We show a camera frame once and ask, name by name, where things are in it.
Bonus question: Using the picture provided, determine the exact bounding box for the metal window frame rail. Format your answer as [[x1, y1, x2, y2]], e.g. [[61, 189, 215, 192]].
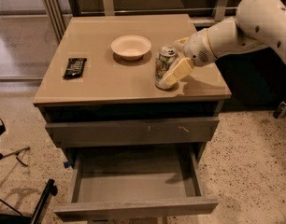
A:
[[36, 0, 286, 45]]

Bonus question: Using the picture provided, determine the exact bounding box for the small grey floor object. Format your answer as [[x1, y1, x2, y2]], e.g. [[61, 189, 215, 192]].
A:
[[273, 100, 286, 119]]

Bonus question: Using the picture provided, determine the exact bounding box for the white paper bowl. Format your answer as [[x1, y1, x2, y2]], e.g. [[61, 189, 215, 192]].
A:
[[111, 35, 151, 61]]

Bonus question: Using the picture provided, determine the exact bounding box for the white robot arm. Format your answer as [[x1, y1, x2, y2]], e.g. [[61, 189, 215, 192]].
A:
[[158, 0, 286, 90]]

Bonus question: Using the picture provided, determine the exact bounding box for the beige top drawer cabinet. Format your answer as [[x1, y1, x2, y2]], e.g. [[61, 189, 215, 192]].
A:
[[33, 14, 233, 224]]

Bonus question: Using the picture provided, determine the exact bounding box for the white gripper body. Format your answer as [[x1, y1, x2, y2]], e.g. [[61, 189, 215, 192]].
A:
[[184, 29, 217, 67]]

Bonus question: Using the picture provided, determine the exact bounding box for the black chair frame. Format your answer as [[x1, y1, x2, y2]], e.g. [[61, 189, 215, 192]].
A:
[[0, 115, 59, 224]]

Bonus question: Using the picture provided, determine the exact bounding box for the white green 7up can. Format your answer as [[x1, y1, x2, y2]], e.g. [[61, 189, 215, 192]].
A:
[[155, 46, 179, 90]]

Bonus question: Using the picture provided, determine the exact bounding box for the grey top drawer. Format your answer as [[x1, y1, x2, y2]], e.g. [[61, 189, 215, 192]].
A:
[[46, 117, 219, 147]]

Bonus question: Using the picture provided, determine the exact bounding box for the grey open middle drawer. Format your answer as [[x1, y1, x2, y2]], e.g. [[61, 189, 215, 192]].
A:
[[54, 144, 218, 222]]

